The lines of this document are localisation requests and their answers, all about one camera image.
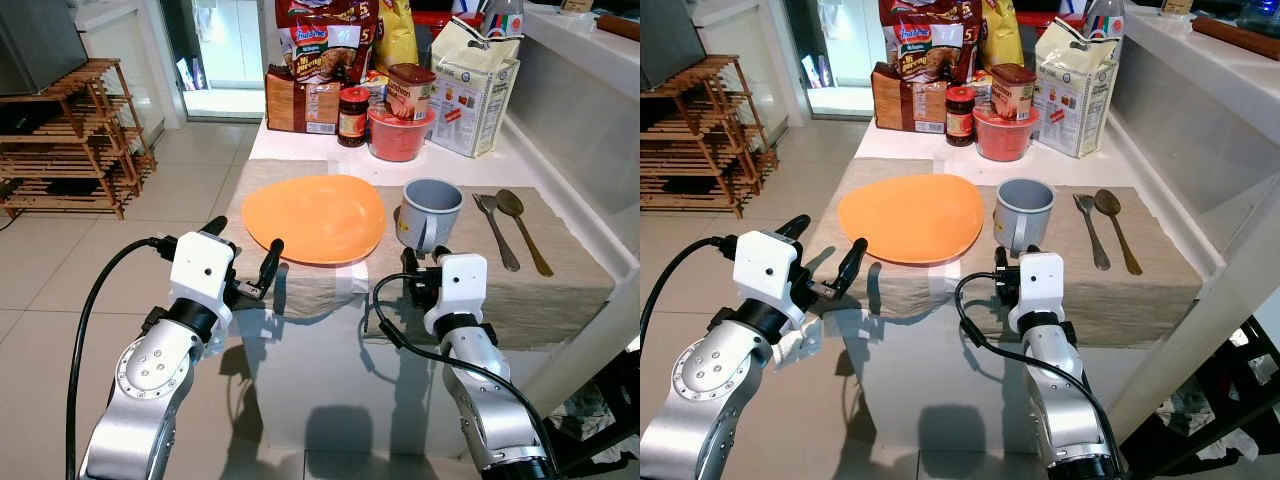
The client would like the beige table cloth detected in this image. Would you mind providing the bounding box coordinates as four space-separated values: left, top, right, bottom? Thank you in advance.
220 158 617 352
800 157 1207 350

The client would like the red lidded sauce jar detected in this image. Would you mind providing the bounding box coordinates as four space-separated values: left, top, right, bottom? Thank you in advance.
943 85 978 148
337 86 372 149

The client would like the bronze metal spoon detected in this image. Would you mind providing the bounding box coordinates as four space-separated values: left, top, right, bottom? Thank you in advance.
1093 188 1144 278
495 188 555 279

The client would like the white kitchen counter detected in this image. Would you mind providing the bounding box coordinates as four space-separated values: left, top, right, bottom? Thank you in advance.
503 0 641 276
1105 0 1280 291

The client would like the white flour bag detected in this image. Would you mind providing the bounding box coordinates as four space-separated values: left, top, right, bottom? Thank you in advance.
427 17 522 160
1032 17 1120 160

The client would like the orange plate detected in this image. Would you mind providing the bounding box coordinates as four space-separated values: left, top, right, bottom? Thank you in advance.
837 173 986 266
241 175 388 267

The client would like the red plastic bowl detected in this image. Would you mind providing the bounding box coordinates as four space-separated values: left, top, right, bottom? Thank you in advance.
972 102 1042 163
366 102 438 164

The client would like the grey mug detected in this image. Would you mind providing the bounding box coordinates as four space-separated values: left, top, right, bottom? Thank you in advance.
992 177 1057 253
396 178 465 254

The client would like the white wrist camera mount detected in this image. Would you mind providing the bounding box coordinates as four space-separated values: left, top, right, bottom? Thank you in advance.
168 231 238 307
436 254 489 337
732 229 807 307
1016 252 1067 334

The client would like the yellow snack bag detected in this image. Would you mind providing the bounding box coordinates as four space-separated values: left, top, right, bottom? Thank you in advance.
374 0 420 73
982 0 1027 71

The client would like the red instant noodle pack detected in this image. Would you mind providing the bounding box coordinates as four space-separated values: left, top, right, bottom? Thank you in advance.
275 0 380 87
879 0 984 85

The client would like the wooden rolling pin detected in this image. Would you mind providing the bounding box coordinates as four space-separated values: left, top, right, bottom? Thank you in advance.
1189 15 1280 63

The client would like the wooden slatted rack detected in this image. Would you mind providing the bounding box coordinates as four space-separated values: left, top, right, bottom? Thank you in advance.
640 54 789 219
0 57 159 221

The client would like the metal fork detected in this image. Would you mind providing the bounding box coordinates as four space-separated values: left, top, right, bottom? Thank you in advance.
472 193 522 273
1072 193 1112 272

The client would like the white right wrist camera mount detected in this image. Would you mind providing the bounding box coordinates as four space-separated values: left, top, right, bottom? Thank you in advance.
436 254 489 337
1016 252 1067 334

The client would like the clear bottle with red label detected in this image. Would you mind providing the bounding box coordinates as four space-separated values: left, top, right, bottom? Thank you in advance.
479 0 527 43
1084 0 1127 63

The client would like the dark grey appliance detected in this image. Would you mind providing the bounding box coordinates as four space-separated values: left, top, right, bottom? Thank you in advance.
640 0 703 92
0 0 90 97

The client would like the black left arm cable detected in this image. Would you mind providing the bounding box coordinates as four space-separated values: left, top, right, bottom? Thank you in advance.
640 235 739 331
65 236 171 480

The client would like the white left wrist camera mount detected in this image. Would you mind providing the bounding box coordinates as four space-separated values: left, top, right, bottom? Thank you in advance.
168 231 238 307
732 229 807 307

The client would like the brown packaged box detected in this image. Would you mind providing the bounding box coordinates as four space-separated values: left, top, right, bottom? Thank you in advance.
264 64 344 137
871 61 950 135

